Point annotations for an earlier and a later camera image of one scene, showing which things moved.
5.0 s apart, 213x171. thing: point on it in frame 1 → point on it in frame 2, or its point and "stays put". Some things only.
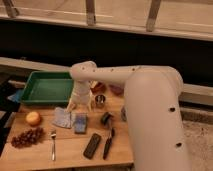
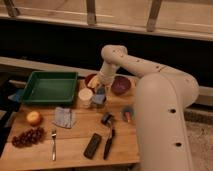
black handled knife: (108, 142) stays put
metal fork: (53, 135) stays put
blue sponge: (80, 123) → (99, 98)
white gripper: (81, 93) → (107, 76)
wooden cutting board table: (58, 137) stays put
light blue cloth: (62, 117) stays put
